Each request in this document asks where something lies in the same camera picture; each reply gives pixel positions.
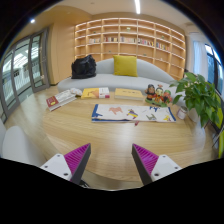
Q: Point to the green chair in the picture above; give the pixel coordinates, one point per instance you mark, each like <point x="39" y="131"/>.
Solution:
<point x="219" y="113"/>
<point x="221" y="145"/>

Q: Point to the wooden wall shelf unit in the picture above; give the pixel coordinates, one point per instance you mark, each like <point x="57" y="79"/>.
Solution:
<point x="133" y="33"/>

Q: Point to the long ceiling light strip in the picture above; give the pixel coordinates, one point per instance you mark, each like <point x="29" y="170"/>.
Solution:
<point x="137" y="6"/>

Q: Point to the white chair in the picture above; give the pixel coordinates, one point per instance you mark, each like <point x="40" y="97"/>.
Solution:
<point x="20" y="146"/>

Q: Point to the yellow cushion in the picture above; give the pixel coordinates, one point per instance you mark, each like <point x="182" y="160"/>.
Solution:
<point x="125" y="66"/>

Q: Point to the white printed towel blue edge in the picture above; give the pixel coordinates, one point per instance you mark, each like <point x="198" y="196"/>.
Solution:
<point x="133" y="113"/>

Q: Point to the red and white magazine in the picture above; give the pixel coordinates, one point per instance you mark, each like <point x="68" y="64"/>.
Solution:
<point x="60" y="99"/>

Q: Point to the green potted plant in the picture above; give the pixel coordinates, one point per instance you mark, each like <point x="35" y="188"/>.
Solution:
<point x="198" y="95"/>

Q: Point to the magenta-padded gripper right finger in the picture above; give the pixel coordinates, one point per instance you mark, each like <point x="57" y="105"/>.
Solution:
<point x="165" y="166"/>

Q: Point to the colourful figurine group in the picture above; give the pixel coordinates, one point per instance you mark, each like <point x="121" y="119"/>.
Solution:
<point x="158" y="96"/>

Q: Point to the white curtain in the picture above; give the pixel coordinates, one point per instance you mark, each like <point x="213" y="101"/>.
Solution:
<point x="199" y="58"/>

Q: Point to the grey curved sofa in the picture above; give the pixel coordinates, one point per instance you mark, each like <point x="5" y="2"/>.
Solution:
<point x="103" y="81"/>

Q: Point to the dark framed window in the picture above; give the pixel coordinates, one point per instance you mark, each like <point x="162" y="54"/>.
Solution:
<point x="213" y="70"/>

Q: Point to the small white cup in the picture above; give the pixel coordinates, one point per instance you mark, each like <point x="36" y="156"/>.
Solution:
<point x="182" y="113"/>

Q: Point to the round ceiling spotlight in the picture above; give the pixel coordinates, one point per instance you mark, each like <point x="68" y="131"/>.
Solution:
<point x="32" y="21"/>

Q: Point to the grey framed glass doors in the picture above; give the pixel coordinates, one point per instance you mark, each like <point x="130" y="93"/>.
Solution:
<point x="21" y="66"/>

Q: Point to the yellow and white book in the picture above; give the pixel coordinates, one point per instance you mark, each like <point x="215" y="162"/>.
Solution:
<point x="95" y="93"/>

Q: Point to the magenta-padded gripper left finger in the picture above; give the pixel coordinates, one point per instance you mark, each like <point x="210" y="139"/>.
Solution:
<point x="56" y="165"/>

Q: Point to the black bag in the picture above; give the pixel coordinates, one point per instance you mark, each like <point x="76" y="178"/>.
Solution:
<point x="83" y="68"/>

